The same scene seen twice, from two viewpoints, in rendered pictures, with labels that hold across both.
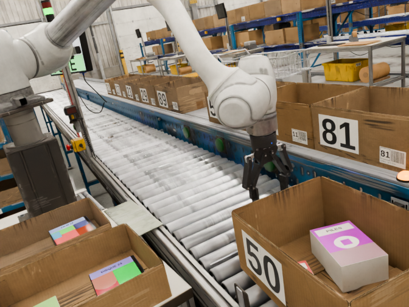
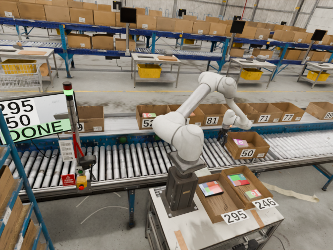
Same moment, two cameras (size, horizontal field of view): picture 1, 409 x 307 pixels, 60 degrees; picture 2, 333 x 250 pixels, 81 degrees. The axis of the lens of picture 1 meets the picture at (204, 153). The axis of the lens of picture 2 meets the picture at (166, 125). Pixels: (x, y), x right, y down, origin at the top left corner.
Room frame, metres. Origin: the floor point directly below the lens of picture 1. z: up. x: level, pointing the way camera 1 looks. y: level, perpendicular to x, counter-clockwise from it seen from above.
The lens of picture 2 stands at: (1.42, 1.74, 2.15)
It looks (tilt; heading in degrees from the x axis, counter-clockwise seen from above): 32 degrees down; 276
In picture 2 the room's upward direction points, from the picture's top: 7 degrees clockwise
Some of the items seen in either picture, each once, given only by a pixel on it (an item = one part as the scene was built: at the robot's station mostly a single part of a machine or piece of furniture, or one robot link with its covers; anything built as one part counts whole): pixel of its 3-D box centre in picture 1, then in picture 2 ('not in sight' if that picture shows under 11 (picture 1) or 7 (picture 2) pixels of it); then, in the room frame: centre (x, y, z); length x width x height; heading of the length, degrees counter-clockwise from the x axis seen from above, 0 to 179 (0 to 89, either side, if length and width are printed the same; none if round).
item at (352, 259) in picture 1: (346, 253); (239, 144); (0.72, -0.29, 0.79); 0.16 x 0.11 x 0.07; 5
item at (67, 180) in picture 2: not in sight; (72, 179); (2.22, 0.75, 0.85); 0.16 x 0.01 x 0.13; 25
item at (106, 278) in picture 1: (120, 282); (237, 180); (0.82, 0.29, 0.76); 0.19 x 0.14 x 0.02; 25
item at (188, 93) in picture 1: (185, 94); (84, 119); (2.49, 0.05, 0.97); 0.39 x 0.29 x 0.17; 25
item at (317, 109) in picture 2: not in sight; (324, 110); (-0.71, -1.43, 0.96); 0.39 x 0.29 x 0.17; 25
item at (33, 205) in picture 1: (42, 179); (180, 187); (1.36, 0.65, 0.91); 0.26 x 0.26 x 0.33; 30
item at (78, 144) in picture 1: (78, 145); (86, 182); (2.11, 0.74, 0.84); 0.15 x 0.09 x 0.07; 25
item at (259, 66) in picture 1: (255, 85); (230, 117); (0.96, -0.17, 1.19); 0.13 x 0.11 x 0.16; 156
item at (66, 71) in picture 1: (73, 100); (78, 152); (2.17, 0.70, 1.11); 0.12 x 0.05 x 0.88; 25
